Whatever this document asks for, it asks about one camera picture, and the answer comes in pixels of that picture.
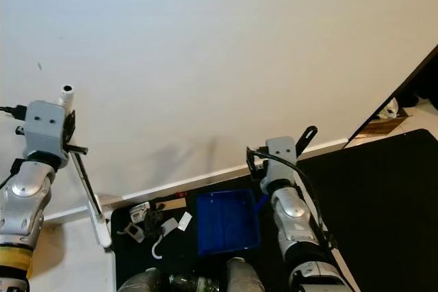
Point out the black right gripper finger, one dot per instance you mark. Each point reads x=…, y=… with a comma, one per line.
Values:
x=250, y=158

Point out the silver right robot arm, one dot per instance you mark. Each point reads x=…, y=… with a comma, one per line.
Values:
x=291, y=217

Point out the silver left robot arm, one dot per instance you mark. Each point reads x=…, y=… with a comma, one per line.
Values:
x=34, y=196

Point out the black floor mat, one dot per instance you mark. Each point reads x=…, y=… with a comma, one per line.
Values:
x=130, y=251
x=383, y=210

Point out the small wooden piece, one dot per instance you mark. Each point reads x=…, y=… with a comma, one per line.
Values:
x=175, y=204

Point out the white plastic block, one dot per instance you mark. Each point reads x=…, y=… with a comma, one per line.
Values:
x=185, y=221
x=168, y=227

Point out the small white labelled pack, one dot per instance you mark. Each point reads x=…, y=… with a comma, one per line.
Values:
x=140, y=211

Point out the clear plastic bottle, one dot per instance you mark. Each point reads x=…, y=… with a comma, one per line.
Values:
x=191, y=283

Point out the white crumpled paper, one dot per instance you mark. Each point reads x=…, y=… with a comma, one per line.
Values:
x=389, y=109

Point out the grey robot left leg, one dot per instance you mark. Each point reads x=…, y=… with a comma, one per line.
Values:
x=144, y=283

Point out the black cabinet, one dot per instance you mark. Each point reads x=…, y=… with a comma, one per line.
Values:
x=426, y=83

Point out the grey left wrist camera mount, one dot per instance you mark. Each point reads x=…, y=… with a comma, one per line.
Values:
x=46, y=128

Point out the grey plastic bracket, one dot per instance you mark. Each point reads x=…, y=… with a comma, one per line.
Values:
x=133, y=232

